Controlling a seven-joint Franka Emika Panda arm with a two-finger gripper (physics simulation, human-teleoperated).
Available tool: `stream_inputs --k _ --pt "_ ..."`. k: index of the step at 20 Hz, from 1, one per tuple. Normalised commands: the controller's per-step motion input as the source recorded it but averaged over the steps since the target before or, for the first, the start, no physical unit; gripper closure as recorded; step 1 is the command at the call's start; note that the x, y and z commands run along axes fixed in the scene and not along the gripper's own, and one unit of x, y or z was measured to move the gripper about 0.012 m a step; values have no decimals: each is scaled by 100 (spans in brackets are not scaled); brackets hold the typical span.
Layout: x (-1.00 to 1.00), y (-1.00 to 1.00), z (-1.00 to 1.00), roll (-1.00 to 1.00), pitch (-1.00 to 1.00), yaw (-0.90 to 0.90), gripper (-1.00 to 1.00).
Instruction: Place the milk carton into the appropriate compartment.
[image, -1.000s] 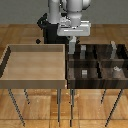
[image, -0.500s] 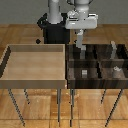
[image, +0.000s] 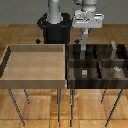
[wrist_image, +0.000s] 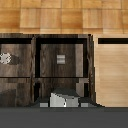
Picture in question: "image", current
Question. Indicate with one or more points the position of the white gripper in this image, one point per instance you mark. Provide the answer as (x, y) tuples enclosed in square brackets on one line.
[(87, 22)]

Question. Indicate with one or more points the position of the tall grey carton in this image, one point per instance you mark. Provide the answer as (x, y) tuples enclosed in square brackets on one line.
[(82, 51)]

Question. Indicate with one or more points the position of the dark wooden compartment bin on legs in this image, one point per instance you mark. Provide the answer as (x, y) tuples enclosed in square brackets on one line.
[(96, 82)]

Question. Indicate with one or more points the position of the tall thin grey box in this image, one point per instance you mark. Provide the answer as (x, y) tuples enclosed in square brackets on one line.
[(114, 50)]

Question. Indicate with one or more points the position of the small grey block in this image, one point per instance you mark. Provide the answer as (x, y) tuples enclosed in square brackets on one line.
[(84, 72)]

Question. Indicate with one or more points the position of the small grey can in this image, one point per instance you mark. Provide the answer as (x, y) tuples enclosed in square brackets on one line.
[(116, 69)]

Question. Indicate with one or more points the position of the light wooden bin on legs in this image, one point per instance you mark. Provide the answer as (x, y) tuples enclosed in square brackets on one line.
[(35, 63)]

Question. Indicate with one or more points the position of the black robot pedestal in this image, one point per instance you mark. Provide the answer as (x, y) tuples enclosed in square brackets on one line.
[(56, 32)]

